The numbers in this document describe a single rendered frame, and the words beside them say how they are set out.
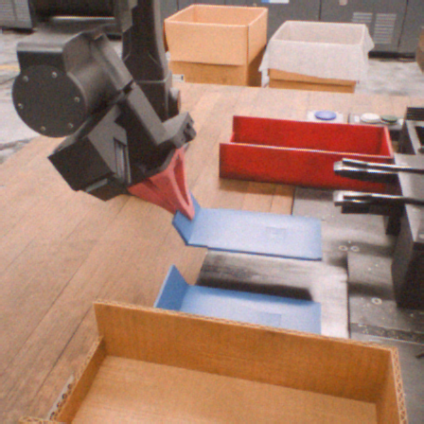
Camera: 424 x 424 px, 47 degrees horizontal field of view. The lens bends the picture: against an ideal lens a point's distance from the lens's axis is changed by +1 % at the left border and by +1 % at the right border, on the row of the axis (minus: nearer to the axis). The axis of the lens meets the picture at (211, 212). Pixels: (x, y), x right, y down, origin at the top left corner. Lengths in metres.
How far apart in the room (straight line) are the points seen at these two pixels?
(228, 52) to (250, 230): 2.32
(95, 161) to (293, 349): 0.22
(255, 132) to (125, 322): 0.49
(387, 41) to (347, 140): 4.27
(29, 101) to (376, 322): 0.38
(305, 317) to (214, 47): 2.42
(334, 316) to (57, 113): 0.31
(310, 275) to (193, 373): 0.17
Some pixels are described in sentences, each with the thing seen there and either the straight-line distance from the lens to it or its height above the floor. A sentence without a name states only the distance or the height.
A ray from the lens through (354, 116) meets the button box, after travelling 0.94.
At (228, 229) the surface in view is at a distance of 0.52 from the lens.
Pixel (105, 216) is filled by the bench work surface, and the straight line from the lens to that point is 0.67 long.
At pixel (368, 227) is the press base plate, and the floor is 0.90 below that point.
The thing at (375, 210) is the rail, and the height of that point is 0.97.
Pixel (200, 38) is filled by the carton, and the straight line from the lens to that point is 2.82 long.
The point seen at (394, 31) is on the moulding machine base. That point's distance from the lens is 5.07.
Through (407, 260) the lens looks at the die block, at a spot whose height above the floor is 0.96.
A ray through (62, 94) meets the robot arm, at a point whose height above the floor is 1.14.
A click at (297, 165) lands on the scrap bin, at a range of 0.72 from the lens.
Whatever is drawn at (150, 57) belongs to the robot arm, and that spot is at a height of 1.09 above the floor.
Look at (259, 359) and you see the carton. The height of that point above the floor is 0.93.
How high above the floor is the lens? 1.26
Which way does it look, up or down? 32 degrees down
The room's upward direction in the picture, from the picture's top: straight up
